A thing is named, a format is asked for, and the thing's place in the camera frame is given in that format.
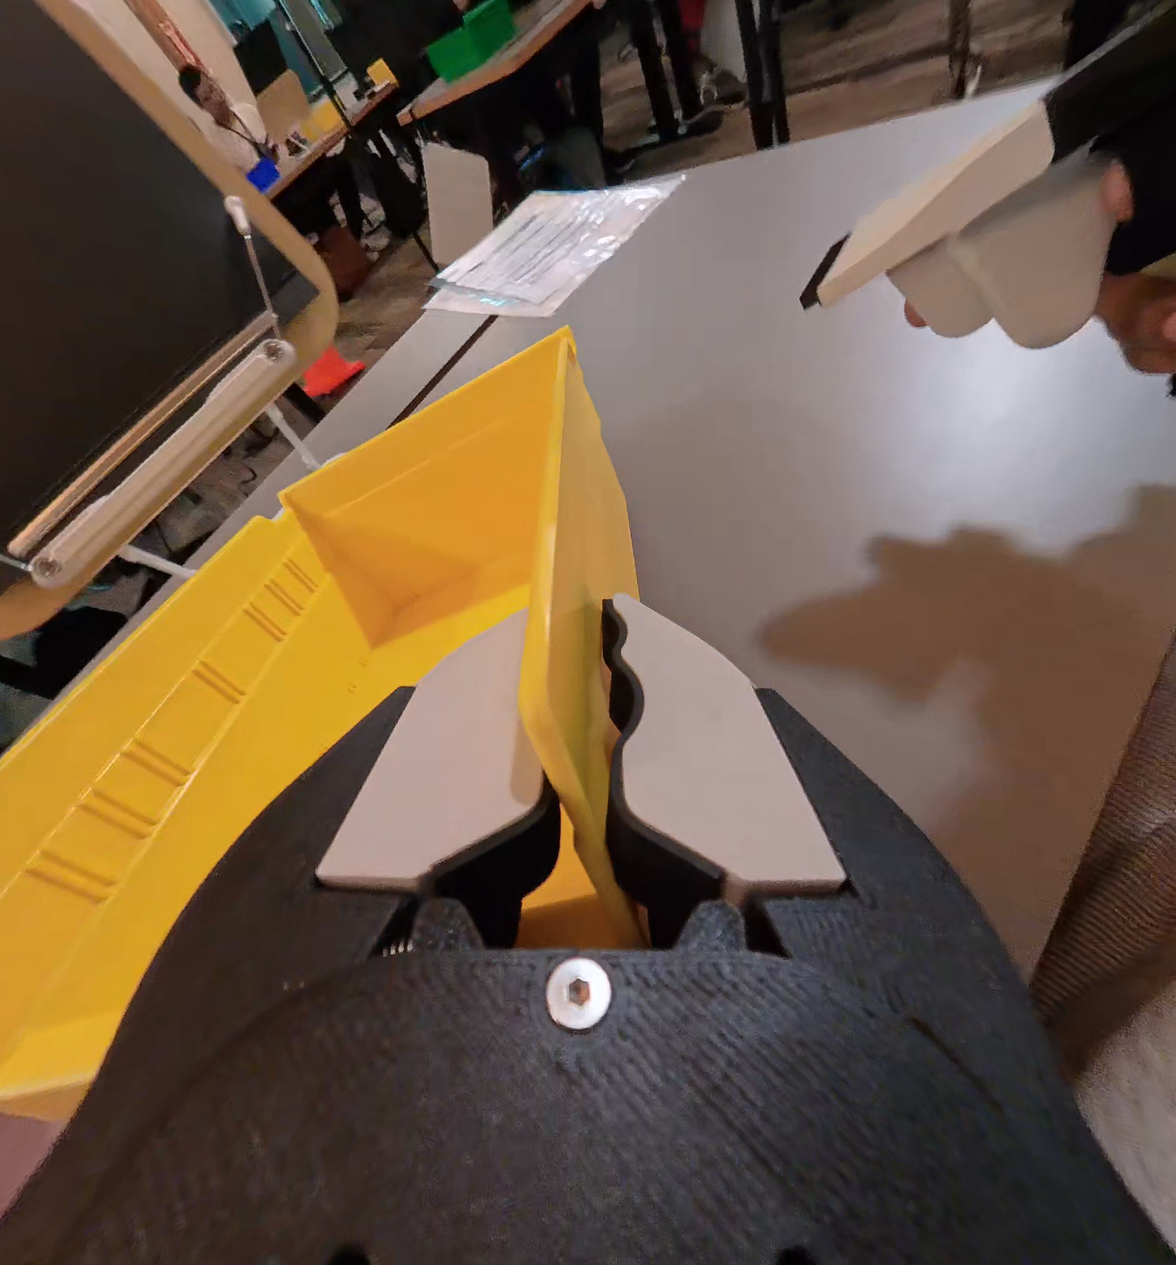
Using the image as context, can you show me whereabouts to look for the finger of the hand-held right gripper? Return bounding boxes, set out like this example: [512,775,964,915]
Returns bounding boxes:
[801,98,1058,309]
[889,157,1137,349]

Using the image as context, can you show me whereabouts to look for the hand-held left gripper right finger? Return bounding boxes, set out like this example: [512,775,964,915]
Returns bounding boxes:
[600,593,848,905]

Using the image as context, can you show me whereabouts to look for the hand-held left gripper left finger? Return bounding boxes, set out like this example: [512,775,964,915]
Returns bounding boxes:
[314,607,562,891]

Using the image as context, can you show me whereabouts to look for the yellow storage bin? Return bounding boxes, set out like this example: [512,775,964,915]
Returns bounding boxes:
[0,326,649,1122]

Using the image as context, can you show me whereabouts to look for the grey desk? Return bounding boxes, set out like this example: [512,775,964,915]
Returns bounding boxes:
[0,76,1176,1265]

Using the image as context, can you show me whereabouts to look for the person's right hand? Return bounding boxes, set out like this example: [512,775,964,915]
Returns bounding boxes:
[1092,271,1176,376]

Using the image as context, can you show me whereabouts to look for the laminated instruction sheet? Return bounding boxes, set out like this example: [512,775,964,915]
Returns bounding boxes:
[425,176,688,319]

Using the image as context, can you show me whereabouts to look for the white panel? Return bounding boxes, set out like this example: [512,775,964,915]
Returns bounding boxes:
[419,141,497,265]

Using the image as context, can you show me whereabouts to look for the green storage bin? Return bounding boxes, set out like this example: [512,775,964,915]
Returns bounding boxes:
[428,0,517,82]

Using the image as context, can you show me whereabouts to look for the white plug on thin wire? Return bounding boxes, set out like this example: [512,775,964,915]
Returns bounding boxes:
[224,196,283,342]

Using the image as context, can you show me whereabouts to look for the black screen in wooden frame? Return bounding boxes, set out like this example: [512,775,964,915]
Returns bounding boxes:
[0,0,343,644]

